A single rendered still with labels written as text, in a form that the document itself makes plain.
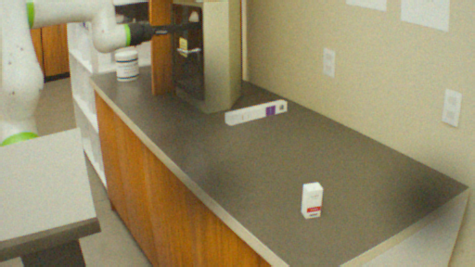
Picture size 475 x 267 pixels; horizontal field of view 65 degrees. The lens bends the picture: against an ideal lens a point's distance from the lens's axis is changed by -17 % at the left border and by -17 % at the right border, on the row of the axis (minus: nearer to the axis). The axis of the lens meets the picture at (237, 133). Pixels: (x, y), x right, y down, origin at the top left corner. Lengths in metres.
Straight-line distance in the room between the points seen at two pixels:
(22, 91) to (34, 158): 0.18
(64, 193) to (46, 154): 0.12
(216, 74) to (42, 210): 1.00
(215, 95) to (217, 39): 0.24
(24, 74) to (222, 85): 0.98
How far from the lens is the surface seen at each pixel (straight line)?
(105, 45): 1.62
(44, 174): 1.12
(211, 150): 1.52
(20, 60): 1.16
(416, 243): 1.25
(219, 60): 1.82
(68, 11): 1.61
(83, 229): 1.19
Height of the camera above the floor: 1.57
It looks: 22 degrees down
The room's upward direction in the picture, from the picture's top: 1 degrees counter-clockwise
